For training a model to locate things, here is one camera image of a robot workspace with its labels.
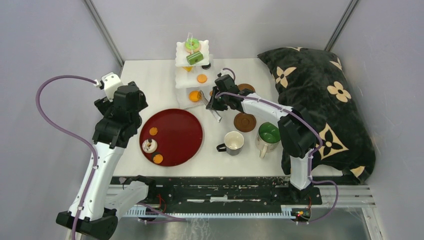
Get round beige biscuit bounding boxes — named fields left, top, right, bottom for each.
left=196, top=74, right=208, bottom=84

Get dark chocolate sandwich cookie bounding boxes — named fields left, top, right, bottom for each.
left=201, top=63, right=211, bottom=70

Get white three-tier dessert stand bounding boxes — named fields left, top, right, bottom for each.
left=175, top=32, right=216, bottom=109

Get large orange egg tart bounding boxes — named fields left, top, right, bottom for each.
left=188, top=90, right=202, bottom=102

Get yellow cake wedge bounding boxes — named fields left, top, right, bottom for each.
left=182, top=66, right=194, bottom=72

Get green striped cake slice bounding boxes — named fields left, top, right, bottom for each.
left=186, top=51, right=204, bottom=66

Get dark red round tray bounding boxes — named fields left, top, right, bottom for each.
left=139, top=108, right=204, bottom=167

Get cream green-lined mug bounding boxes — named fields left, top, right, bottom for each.
left=255, top=122, right=281, bottom=159

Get metal serving tongs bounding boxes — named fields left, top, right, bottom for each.
left=199, top=90, right=222, bottom=123

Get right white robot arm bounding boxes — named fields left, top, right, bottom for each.
left=206, top=73, right=323, bottom=204

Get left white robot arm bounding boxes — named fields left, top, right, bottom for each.
left=56, top=81, right=158, bottom=240

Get far brown wooden coaster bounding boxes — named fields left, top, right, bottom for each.
left=237, top=83, right=256, bottom=93

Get brown wooden coaster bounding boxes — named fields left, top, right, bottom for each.
left=237, top=83, right=256, bottom=93
left=233, top=112, right=257, bottom=133

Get chocolate chip cookie upper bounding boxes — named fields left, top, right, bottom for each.
left=149, top=127, right=158, bottom=136

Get chocolate chip cookie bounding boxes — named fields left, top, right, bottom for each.
left=152, top=154, right=164, bottom=165
left=149, top=127, right=158, bottom=136

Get white chocolate-drizzled donut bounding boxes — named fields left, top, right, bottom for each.
left=141, top=138, right=158, bottom=154

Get near brown wooden coaster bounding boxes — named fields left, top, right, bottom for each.
left=233, top=112, right=257, bottom=133

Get chocolate chip cookie lower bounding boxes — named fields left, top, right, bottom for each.
left=152, top=154, right=164, bottom=165

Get black white-lined mug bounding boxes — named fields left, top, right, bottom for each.
left=216, top=131, right=245, bottom=156

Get black floral pillow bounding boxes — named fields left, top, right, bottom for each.
left=258, top=47, right=376, bottom=183

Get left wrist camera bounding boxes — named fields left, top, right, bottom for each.
left=94, top=72, right=124, bottom=102

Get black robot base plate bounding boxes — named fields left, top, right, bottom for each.
left=125, top=176, right=323, bottom=215

